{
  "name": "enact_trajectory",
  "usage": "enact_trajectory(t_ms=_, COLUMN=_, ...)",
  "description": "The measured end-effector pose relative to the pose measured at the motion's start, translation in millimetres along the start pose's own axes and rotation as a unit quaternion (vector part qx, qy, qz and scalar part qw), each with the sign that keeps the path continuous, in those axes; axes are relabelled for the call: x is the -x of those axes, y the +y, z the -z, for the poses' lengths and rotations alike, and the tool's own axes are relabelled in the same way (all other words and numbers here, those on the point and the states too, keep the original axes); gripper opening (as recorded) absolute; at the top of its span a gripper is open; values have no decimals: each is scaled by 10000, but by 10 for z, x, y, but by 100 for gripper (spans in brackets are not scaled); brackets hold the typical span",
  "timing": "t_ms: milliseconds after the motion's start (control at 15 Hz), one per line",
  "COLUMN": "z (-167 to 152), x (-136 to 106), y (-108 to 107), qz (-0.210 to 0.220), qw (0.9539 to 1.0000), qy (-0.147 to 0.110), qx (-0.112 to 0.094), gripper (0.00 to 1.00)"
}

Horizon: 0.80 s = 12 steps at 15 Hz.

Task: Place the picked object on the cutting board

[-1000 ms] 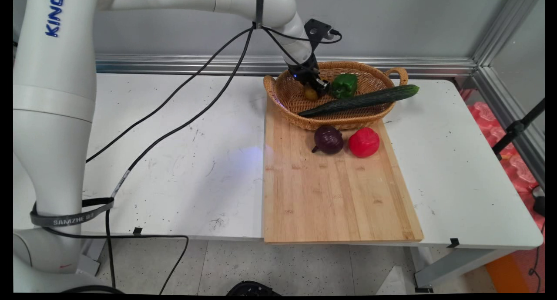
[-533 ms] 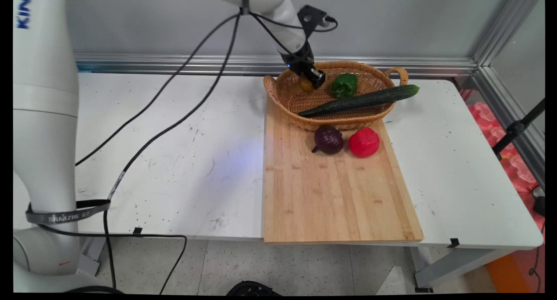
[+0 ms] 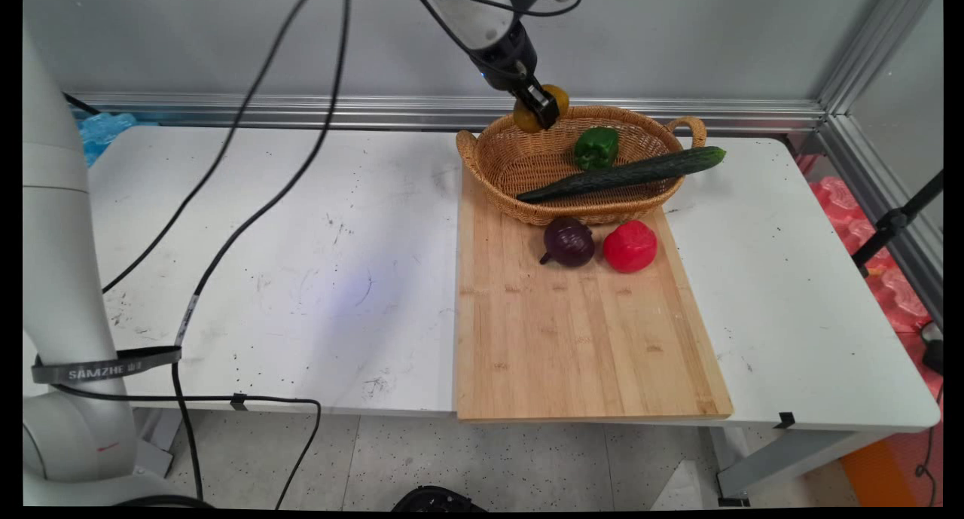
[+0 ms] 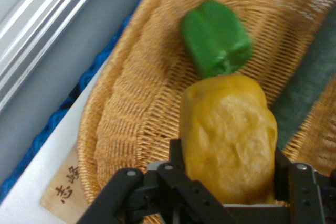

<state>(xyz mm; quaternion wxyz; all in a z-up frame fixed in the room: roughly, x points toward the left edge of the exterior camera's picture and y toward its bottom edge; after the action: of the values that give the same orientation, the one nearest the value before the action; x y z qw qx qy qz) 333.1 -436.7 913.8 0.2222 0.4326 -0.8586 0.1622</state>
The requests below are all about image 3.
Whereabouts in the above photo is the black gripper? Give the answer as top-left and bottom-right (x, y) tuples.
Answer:
(470, 20), (561, 130)

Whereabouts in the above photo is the yellow bell pepper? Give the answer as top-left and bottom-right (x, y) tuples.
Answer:
(513, 84), (571, 135)

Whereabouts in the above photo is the woven wicker basket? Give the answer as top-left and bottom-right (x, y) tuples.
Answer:
(456, 106), (708, 227)

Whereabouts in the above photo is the green bell pepper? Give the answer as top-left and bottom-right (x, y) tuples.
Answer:
(574, 127), (621, 172)

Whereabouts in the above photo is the long dark green cucumber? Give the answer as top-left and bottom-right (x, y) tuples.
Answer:
(517, 147), (728, 205)

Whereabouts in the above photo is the purple onion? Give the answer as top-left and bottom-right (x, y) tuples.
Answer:
(539, 216), (596, 269)

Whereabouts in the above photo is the red tomato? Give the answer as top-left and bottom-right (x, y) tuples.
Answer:
(602, 219), (658, 273)

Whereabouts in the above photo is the wooden cutting board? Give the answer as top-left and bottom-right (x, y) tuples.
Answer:
(454, 165), (735, 422)

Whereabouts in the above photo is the black tripod stand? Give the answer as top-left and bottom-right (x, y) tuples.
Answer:
(851, 170), (944, 279)

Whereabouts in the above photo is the red foam mat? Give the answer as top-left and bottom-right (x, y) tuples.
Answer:
(797, 154), (944, 399)

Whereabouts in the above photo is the black round object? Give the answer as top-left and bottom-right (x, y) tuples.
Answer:
(391, 485), (488, 513)

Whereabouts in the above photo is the blue foam mat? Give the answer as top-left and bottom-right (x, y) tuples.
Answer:
(77, 111), (138, 167)

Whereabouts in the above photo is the grey table leg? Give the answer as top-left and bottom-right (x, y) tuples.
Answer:
(130, 408), (184, 480)
(714, 427), (893, 507)

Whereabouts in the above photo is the aluminium horizontal frame rail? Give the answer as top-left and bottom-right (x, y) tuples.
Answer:
(66, 90), (827, 136)

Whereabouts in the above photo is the thick black cable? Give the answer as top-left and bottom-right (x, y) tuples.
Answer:
(170, 0), (354, 502)

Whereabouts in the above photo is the aluminium upright frame post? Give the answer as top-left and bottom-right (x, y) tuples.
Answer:
(817, 0), (940, 119)

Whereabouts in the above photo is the aluminium side frame rail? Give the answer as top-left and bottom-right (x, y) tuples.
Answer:
(816, 114), (944, 328)

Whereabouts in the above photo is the thin black cable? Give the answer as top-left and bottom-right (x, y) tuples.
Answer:
(51, 383), (323, 511)

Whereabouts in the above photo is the grey SAMZHE cable strap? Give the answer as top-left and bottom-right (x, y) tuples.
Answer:
(31, 345), (184, 386)

